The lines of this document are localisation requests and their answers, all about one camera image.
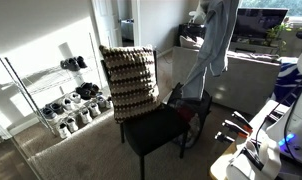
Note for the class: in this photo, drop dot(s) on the light blue jean trousers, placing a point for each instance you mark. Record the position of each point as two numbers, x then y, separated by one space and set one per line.
217 43

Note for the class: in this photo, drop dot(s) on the black mesh washing basket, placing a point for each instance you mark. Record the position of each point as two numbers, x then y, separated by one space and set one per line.
197 113

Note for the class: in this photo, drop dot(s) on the black chair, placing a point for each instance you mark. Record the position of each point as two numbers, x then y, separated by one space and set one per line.
154 130

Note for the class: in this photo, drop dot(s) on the grey white sneaker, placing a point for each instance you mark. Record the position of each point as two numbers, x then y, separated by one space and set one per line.
101 102
109 102

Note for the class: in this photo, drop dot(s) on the black shoe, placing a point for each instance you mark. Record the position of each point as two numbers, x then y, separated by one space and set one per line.
83 93
81 62
92 88

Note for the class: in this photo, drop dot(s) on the beige sofa cushion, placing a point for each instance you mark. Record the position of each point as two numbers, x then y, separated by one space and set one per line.
191 42

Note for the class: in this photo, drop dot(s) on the white panel door ajar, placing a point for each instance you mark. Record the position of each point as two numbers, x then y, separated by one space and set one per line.
106 23

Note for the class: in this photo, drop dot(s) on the dark grey shoe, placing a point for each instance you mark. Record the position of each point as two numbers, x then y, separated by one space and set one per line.
71 64

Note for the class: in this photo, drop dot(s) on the grey sofa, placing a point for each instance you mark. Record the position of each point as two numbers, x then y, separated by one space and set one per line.
251 80

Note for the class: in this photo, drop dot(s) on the grey television stand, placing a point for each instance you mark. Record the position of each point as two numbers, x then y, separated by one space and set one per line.
254 47

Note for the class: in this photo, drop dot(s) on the black flat screen television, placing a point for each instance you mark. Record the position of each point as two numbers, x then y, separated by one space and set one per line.
261 21

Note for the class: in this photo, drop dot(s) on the blue white striped blanket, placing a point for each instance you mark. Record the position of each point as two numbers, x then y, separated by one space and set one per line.
287 80

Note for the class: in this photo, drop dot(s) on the green potted plant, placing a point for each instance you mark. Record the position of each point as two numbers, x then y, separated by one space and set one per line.
276 32

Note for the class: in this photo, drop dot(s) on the bright window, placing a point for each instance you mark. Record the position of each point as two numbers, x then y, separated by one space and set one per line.
277 4

